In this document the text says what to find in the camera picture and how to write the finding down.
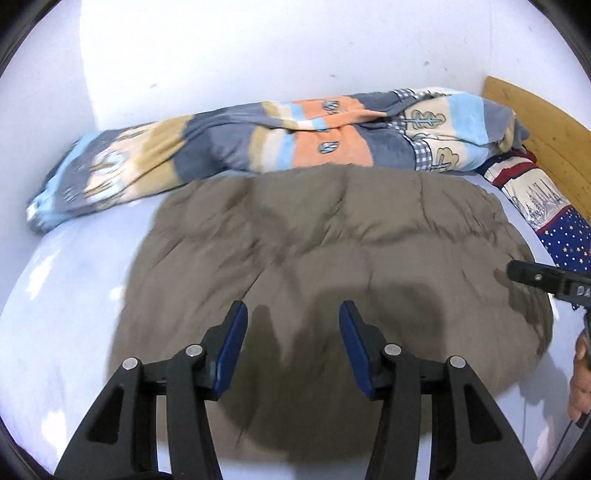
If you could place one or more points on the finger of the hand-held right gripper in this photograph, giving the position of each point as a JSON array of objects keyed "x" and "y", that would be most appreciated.
[{"x": 531, "y": 274}]

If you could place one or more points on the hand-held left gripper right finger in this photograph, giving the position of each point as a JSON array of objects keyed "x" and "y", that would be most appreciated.
[{"x": 354, "y": 353}]

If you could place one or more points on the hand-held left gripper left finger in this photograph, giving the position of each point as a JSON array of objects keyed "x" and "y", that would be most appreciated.
[{"x": 233, "y": 341}]

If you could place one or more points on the brown quilted hooded jacket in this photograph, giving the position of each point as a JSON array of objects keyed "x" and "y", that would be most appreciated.
[{"x": 323, "y": 240}]

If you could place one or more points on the person's right hand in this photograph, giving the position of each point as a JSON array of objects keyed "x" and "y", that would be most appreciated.
[{"x": 581, "y": 383}]

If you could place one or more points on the star and building print pillow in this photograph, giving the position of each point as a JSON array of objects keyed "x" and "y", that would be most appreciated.
[{"x": 547, "y": 205}]

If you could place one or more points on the wooden headboard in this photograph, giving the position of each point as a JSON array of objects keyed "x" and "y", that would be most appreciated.
[{"x": 545, "y": 120}]

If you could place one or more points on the printed fleece blanket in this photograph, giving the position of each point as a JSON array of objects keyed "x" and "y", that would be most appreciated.
[{"x": 207, "y": 147}]

